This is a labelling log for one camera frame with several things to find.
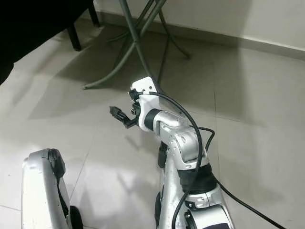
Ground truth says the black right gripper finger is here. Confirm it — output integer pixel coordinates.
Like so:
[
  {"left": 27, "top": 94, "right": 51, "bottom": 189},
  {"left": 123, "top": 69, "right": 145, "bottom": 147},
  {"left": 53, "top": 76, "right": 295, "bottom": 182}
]
[{"left": 109, "top": 106, "right": 133, "bottom": 124}]

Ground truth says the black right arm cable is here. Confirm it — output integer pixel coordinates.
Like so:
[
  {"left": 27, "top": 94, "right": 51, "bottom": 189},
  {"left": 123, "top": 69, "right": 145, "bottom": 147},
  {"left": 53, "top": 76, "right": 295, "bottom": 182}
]
[{"left": 148, "top": 92, "right": 286, "bottom": 229}]

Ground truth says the black tablecloth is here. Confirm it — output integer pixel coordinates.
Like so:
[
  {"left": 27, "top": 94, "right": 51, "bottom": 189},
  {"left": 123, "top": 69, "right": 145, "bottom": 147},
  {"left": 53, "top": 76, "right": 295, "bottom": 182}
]
[{"left": 0, "top": 0, "right": 95, "bottom": 85}]

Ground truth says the dark metal folding table frame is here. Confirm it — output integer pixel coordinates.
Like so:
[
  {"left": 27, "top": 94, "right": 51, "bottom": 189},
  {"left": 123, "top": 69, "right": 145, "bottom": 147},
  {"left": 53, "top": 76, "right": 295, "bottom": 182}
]
[{"left": 67, "top": 0, "right": 191, "bottom": 91}]

